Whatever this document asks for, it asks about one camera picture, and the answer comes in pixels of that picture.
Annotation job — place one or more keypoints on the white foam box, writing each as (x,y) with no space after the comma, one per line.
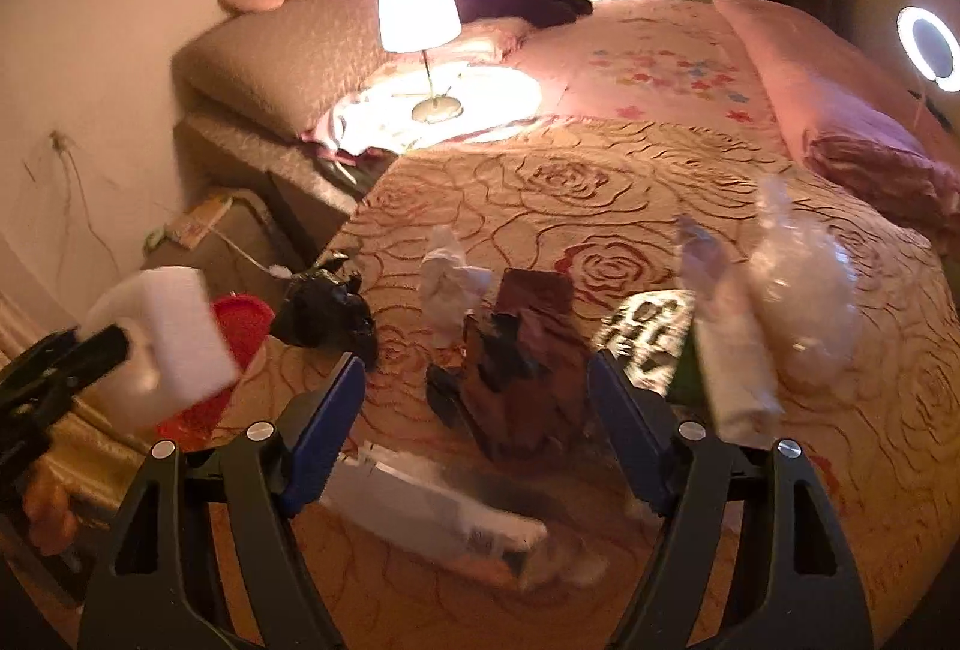
(161,335)

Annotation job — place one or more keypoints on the brown wrapper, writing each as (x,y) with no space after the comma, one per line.
(525,373)

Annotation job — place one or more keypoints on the white printed package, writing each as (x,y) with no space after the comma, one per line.
(435,507)

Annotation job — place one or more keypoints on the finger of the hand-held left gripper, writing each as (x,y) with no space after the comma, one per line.
(94,354)

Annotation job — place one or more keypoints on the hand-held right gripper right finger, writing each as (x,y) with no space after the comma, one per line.
(634,429)

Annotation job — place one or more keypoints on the red waste bin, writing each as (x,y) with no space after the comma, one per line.
(244,320)

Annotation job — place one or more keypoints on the mauve folded cloth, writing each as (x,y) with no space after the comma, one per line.
(885,170)

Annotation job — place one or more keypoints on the white squeeze tube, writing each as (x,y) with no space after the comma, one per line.
(727,358)

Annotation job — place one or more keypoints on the white shade table lamp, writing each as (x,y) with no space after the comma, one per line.
(416,2)

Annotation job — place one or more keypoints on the small cardboard box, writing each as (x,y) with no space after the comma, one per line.
(191,223)

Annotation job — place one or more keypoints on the rose pattern blanket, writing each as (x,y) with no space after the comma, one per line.
(570,193)

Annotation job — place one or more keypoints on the white tissue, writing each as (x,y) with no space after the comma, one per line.
(450,290)

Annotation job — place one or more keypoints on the beige headboard cushion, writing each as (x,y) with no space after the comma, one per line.
(285,58)

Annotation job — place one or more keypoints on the person's left hand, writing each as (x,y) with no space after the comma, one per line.
(49,515)

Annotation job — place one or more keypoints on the clear plastic bag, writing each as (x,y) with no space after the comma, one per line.
(802,298)

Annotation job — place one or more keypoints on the pink quilt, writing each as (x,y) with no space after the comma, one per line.
(795,65)

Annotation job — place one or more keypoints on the white printed cloth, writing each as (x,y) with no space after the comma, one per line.
(375,118)

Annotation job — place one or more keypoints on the green printed wrapper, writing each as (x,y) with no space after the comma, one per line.
(652,324)

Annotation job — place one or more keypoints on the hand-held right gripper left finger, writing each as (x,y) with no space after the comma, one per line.
(326,429)

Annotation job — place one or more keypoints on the black plastic bag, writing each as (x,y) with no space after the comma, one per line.
(330,316)

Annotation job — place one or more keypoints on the beige padded bed frame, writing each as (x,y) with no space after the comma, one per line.
(240,148)

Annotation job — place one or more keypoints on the pink floral bedsheet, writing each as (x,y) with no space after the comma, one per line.
(645,65)

